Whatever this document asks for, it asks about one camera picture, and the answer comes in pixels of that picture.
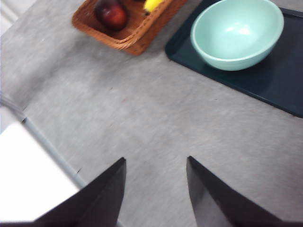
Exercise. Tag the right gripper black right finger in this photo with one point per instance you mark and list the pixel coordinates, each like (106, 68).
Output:
(220, 208)

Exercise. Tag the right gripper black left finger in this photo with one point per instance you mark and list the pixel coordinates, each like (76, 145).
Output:
(94, 203)

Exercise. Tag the teal ribbed bowl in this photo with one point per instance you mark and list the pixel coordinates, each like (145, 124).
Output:
(236, 30)

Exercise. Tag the dark purple plum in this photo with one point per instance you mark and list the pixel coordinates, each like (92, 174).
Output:
(113, 16)

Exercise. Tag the black rectangular tray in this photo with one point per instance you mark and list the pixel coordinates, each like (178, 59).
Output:
(260, 85)

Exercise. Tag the brown wicker basket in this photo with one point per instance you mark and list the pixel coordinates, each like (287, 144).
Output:
(139, 40)

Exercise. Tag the yellow banana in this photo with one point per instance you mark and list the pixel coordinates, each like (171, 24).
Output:
(152, 4)

